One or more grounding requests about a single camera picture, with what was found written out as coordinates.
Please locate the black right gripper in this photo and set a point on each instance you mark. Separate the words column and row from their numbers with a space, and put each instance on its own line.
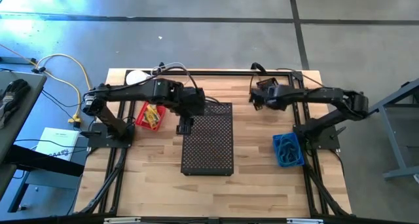
column 280, row 98

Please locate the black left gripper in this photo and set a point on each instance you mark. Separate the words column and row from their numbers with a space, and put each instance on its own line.
column 190, row 101

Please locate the yellow crayon box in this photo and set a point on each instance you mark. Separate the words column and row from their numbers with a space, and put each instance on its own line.
column 154, row 107
column 148, row 112
column 156, row 120
column 152, row 115

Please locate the blue rubber band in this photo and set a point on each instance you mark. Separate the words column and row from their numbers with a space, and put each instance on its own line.
column 293, row 159
column 297, row 149
column 288, row 142
column 281, row 160
column 284, row 152

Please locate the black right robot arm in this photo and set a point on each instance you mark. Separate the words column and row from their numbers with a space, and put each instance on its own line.
column 320, row 94

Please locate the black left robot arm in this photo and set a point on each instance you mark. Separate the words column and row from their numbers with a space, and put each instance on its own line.
column 131, row 89

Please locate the black perforated metal shelf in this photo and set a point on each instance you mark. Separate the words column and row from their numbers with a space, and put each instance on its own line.
column 209, row 142

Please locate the blue plastic basket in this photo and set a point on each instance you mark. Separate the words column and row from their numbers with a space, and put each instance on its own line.
column 276, row 137

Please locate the red plastic basket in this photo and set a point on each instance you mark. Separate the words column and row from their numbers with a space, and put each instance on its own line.
column 139, row 118

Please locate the white mushroom lamp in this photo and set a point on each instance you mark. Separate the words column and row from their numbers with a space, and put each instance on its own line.
column 135, row 77

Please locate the white booklet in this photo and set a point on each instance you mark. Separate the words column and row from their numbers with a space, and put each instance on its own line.
column 55, row 142

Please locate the black side table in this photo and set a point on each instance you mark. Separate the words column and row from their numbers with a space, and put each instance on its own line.
column 23, row 112

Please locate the black work gloves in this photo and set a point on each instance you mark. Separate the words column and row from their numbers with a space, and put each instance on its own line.
column 11, row 96

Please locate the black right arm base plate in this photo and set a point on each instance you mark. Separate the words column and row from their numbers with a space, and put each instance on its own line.
column 327, row 142

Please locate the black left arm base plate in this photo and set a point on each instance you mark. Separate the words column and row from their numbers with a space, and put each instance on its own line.
column 98, row 142

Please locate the silver metal bracket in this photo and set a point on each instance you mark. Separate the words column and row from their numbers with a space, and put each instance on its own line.
column 121, row 220
column 304, row 221

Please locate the grey metal table frame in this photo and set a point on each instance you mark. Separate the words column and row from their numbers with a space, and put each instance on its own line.
column 402, row 172

